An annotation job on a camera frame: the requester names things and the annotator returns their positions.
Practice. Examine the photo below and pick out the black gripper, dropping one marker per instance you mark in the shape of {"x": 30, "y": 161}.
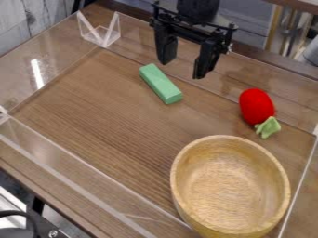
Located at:
{"x": 194, "y": 20}

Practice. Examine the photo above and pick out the red plush strawberry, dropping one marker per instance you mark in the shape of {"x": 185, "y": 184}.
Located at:
{"x": 258, "y": 112}

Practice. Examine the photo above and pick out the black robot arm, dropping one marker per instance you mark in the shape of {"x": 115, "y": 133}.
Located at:
{"x": 193, "y": 20}

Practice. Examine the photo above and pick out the green rectangular block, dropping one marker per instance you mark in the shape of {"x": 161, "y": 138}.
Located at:
{"x": 159, "y": 83}

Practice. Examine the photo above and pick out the wooden oval bowl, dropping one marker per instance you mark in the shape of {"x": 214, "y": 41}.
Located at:
{"x": 230, "y": 187}

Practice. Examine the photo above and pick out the clear acrylic corner bracket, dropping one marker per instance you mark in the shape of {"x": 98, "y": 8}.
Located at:
{"x": 101, "y": 35}

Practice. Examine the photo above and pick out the clear acrylic tray wall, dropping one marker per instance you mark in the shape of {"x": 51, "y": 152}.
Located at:
{"x": 101, "y": 204}

